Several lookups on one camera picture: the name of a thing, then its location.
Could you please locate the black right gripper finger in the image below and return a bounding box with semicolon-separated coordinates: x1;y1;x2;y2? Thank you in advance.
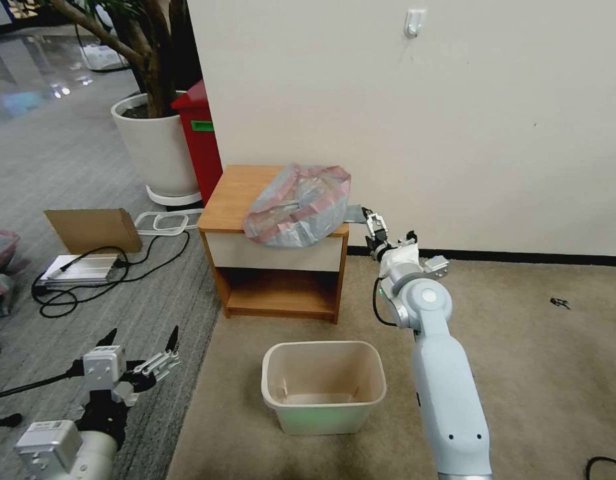
360;205;384;235
371;215;391;247

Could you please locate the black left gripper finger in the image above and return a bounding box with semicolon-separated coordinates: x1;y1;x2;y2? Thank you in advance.
90;327;119;353
131;325;183;384

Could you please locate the pink and grey garbage bag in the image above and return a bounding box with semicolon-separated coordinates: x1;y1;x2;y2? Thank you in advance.
242;161;375;249

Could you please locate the beige plastic trash can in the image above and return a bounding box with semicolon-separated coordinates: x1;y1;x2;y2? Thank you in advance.
260;340;388;437

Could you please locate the silver metal device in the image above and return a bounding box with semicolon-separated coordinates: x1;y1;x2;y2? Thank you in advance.
35;251;130;289

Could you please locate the brown cardboard sheet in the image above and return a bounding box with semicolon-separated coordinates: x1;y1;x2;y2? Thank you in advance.
42;207;145;255

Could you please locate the wooden bedside table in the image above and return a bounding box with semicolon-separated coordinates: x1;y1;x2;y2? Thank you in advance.
196;164;351;325

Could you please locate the white pot saucer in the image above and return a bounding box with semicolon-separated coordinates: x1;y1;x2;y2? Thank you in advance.
145;183;205;209

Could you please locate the red plastic bin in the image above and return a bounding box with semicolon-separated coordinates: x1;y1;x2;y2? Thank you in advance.
169;78;225;209

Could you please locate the white plant pot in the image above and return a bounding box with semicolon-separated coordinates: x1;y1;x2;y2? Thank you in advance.
110;90;202;199

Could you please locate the brown tree trunk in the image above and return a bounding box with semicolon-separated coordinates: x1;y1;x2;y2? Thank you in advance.
50;0;190;120

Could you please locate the white box with print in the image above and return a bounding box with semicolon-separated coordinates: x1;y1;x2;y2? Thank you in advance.
81;43;131;72

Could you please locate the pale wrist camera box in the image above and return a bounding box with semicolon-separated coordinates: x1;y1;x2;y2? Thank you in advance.
82;344;127;397

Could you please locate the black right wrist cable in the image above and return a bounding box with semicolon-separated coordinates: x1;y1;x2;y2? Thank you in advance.
371;276;405;327

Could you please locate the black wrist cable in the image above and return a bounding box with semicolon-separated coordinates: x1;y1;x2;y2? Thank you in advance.
0;366;87;404
371;276;405;327

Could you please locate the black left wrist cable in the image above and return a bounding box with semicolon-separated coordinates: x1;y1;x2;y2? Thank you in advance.
0;366;87;404

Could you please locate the black floor cable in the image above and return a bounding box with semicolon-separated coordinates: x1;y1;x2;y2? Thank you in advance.
31;226;192;319

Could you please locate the white plastic frame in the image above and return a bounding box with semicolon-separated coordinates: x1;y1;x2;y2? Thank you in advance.
133;210;191;237

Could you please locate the white wall hook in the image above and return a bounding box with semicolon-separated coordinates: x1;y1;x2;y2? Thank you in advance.
403;8;429;39

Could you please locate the black cable loop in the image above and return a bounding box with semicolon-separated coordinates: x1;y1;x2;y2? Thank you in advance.
584;456;616;480

